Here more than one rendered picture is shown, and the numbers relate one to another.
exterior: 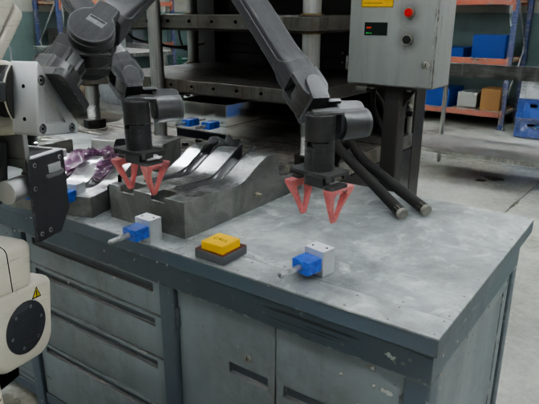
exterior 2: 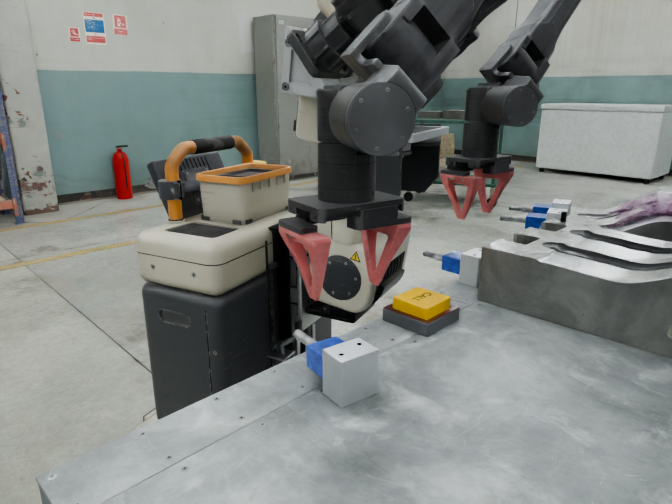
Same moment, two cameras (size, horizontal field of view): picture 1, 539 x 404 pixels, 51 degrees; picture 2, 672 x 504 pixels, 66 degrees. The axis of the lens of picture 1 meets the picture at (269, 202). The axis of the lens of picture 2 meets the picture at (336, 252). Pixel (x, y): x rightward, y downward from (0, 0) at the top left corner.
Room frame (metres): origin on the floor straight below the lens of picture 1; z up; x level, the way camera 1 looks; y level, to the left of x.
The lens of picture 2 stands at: (1.11, -0.60, 1.12)
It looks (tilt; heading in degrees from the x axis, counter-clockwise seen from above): 17 degrees down; 99
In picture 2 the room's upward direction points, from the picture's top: straight up
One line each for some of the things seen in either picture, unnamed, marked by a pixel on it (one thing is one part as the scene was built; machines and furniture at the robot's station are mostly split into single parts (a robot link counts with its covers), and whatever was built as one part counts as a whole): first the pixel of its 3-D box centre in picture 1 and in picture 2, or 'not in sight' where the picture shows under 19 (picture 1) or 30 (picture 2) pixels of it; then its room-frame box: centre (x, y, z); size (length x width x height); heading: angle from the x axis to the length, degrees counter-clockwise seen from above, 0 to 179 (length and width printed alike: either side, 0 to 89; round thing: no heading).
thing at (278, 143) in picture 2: not in sight; (299, 101); (-0.43, 6.23, 0.98); 1.00 x 0.47 x 1.95; 52
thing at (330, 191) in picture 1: (328, 197); (325, 252); (1.02, -0.11, 0.97); 0.07 x 0.07 x 0.09; 43
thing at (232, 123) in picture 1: (239, 115); not in sight; (2.46, 0.13, 0.87); 0.50 x 0.27 x 0.17; 144
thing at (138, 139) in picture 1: (138, 139); (480, 144); (1.21, 0.29, 1.04); 0.10 x 0.07 x 0.07; 52
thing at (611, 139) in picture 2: not in sight; (604, 140); (3.59, 7.05, 0.47); 1.52 x 0.77 x 0.94; 142
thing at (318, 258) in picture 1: (303, 265); (326, 354); (1.02, -0.07, 0.83); 0.13 x 0.05 x 0.05; 134
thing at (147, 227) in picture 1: (132, 233); (453, 261); (1.18, 0.31, 0.83); 0.13 x 0.05 x 0.05; 143
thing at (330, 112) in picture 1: (322, 127); (348, 116); (1.05, -0.10, 1.10); 0.07 x 0.06 x 0.07; 114
